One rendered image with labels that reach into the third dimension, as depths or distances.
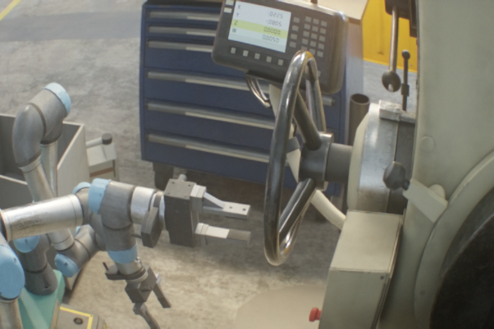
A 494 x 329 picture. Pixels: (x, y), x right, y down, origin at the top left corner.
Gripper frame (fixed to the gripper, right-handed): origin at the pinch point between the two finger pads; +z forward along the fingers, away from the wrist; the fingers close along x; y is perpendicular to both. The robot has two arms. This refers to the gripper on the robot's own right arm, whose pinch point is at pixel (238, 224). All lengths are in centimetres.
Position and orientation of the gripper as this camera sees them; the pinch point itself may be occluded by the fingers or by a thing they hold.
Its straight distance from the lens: 170.4
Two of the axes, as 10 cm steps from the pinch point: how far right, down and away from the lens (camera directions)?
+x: 0.1, 7.7, 6.4
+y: 2.4, -6.2, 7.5
